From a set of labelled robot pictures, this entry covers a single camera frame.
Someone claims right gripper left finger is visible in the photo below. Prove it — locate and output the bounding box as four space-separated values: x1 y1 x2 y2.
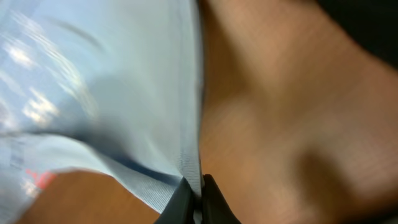
154 178 195 224

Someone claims light blue printed t-shirt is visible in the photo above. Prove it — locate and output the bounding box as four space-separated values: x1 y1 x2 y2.
1 0 203 223

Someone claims black t-shirt white logo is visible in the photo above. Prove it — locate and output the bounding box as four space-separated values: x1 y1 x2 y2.
317 0 397 68

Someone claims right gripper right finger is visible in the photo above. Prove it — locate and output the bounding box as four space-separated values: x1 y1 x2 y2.
201 174 241 224

